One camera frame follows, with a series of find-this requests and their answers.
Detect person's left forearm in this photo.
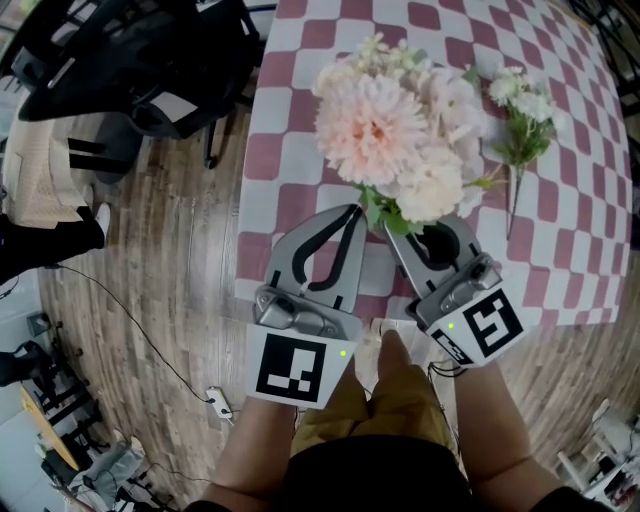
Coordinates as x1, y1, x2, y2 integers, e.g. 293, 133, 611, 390
212, 397, 301, 501

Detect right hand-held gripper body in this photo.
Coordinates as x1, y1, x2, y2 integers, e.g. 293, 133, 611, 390
404, 253, 527, 371

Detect person's black shirt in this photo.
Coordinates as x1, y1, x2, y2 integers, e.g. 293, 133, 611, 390
184, 434, 621, 512

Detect pink white checkered tablecloth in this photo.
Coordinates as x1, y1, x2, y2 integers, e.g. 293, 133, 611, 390
234, 0, 631, 326

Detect white metal frame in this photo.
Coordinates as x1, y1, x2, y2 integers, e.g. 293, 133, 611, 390
557, 397, 640, 501

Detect black floor cable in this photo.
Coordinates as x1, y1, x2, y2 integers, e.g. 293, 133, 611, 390
44, 264, 216, 404

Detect beige cloth covered table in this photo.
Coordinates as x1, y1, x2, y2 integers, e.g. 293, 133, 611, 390
2, 117, 96, 229

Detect black equipment stand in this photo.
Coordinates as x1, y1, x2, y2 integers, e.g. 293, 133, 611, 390
0, 312, 109, 451

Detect wooden topped black railing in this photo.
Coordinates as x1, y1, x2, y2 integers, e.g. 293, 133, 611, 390
564, 0, 640, 116

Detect small white flower sprig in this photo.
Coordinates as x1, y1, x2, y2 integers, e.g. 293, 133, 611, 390
487, 64, 560, 241

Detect round yellow table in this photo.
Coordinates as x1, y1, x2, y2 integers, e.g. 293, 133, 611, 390
19, 387, 81, 471

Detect black office chair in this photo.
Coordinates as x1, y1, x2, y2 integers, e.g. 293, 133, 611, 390
9, 0, 261, 169

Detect dark grey round bin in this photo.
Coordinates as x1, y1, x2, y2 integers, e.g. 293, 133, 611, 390
67, 113, 144, 186

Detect person's right leg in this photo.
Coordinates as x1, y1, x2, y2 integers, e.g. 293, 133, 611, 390
377, 329, 419, 386

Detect person's right forearm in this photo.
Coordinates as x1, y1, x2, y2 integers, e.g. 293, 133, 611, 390
454, 362, 534, 486

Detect pink artificial flower bouquet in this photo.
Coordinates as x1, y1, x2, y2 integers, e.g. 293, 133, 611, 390
312, 32, 506, 236

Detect person's mustard shorts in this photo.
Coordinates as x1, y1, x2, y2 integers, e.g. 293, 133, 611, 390
292, 364, 459, 456

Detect white power strip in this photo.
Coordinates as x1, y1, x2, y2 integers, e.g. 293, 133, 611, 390
205, 387, 234, 421

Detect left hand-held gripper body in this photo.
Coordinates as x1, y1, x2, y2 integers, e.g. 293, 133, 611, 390
244, 284, 364, 412

